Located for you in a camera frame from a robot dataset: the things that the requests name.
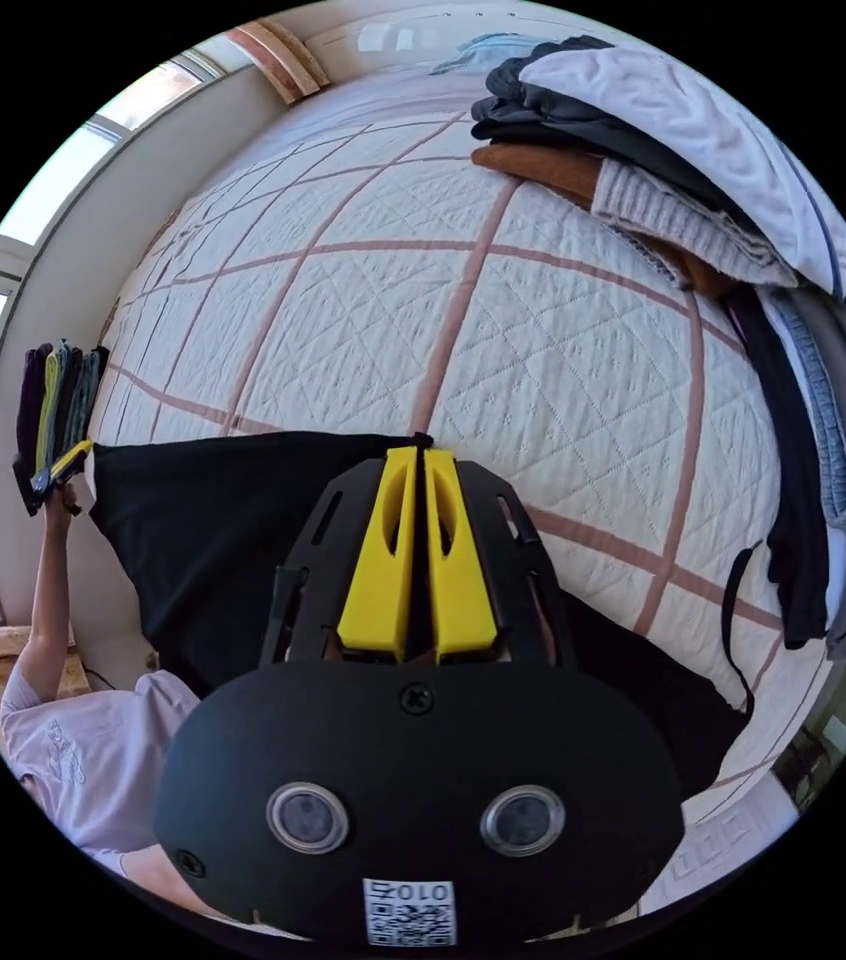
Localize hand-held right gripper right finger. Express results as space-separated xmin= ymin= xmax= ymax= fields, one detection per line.
xmin=422 ymin=448 xmax=504 ymax=666

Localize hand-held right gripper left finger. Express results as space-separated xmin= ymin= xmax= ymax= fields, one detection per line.
xmin=336 ymin=446 xmax=421 ymax=651

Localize black drawstring pants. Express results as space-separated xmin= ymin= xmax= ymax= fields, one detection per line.
xmin=87 ymin=431 xmax=763 ymax=800

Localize person's right forearm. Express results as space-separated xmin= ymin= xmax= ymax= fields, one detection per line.
xmin=119 ymin=845 xmax=244 ymax=922

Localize person's left forearm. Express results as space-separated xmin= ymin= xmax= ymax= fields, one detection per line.
xmin=20 ymin=521 xmax=78 ymax=678

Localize person's left hand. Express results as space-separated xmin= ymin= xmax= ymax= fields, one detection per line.
xmin=43 ymin=481 xmax=85 ymax=528

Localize pile of folded clothes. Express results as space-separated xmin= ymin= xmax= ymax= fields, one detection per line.
xmin=15 ymin=341 xmax=111 ymax=470

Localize person's body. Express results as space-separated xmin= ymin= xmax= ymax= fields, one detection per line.
xmin=0 ymin=665 xmax=205 ymax=880

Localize bed with white quilt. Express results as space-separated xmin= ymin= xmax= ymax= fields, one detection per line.
xmin=85 ymin=74 xmax=844 ymax=913

